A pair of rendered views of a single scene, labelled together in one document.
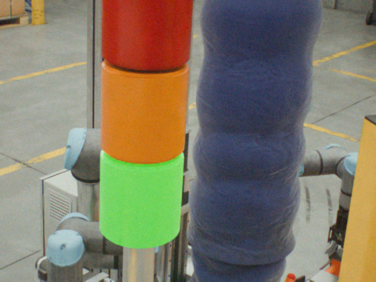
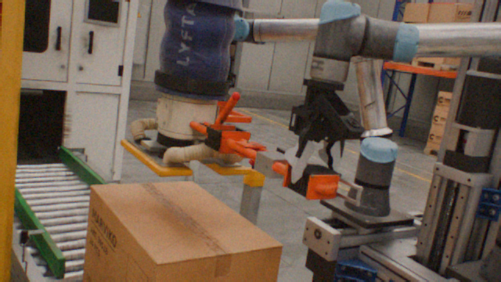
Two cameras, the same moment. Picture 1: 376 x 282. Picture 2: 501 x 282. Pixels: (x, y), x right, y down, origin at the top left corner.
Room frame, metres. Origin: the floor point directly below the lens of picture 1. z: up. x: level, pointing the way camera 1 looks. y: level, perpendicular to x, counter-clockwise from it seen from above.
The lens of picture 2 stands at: (2.01, -1.41, 1.50)
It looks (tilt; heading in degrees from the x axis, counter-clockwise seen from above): 11 degrees down; 108
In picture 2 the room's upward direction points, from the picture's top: 9 degrees clockwise
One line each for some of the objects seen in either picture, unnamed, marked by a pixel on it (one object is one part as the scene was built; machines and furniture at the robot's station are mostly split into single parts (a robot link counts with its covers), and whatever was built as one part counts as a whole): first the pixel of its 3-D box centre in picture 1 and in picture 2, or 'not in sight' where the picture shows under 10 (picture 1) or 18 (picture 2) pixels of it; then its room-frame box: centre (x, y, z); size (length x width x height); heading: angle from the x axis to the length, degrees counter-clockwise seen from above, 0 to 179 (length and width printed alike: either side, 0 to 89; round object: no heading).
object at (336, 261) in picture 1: (348, 265); (310, 181); (1.86, -0.50, 1.26); 0.08 x 0.07 x 0.05; 143
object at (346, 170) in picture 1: (356, 174); (338, 31); (1.85, -0.48, 1.56); 0.09 x 0.08 x 0.11; 19
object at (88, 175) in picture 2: not in sight; (109, 188); (0.54, 0.75, 0.60); 1.60 x 0.10 x 0.09; 147
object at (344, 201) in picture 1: (353, 200); (327, 70); (1.85, -0.48, 1.48); 0.08 x 0.08 x 0.05
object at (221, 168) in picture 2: not in sight; (209, 152); (1.44, -0.05, 1.15); 0.34 x 0.10 x 0.05; 143
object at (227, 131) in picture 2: not in sight; (227, 139); (1.58, -0.28, 1.26); 0.10 x 0.08 x 0.06; 53
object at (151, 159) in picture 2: not in sight; (153, 151); (1.33, -0.20, 1.15); 0.34 x 0.10 x 0.05; 143
